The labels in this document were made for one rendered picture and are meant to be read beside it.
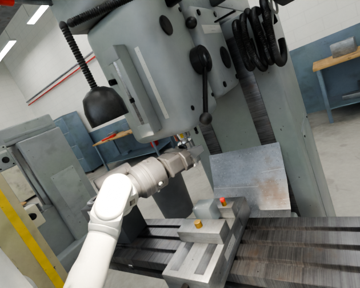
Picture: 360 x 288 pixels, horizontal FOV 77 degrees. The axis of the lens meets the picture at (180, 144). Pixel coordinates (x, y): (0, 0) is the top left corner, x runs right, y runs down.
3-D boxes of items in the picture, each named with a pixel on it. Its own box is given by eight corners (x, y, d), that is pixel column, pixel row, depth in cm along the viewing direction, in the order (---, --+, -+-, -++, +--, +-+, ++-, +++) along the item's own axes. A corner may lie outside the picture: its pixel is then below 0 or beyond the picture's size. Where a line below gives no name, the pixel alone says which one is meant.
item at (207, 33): (226, 96, 65) (191, 1, 59) (162, 118, 79) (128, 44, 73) (242, 83, 79) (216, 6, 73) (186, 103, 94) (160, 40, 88)
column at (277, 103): (360, 336, 110) (259, 1, 74) (262, 313, 137) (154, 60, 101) (348, 254, 149) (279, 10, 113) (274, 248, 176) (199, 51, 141)
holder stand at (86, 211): (131, 244, 95) (109, 204, 90) (99, 243, 107) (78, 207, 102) (147, 224, 104) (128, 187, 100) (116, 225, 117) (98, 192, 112)
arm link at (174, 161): (186, 142, 58) (148, 164, 53) (200, 174, 61) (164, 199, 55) (164, 143, 69) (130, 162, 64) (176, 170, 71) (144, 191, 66)
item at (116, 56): (154, 134, 53) (112, 44, 48) (142, 138, 55) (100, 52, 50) (163, 128, 56) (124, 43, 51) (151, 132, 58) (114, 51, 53)
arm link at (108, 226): (135, 175, 53) (114, 234, 45) (135, 192, 60) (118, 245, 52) (108, 169, 53) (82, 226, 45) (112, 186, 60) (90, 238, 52)
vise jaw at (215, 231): (224, 244, 63) (219, 233, 62) (181, 242, 72) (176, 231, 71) (230, 229, 68) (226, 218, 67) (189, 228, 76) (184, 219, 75)
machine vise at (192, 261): (218, 304, 55) (201, 270, 53) (171, 292, 64) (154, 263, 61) (251, 212, 82) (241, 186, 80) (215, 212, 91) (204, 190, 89)
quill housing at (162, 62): (196, 131, 51) (134, -17, 44) (134, 148, 63) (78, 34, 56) (223, 107, 66) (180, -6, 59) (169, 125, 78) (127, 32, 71)
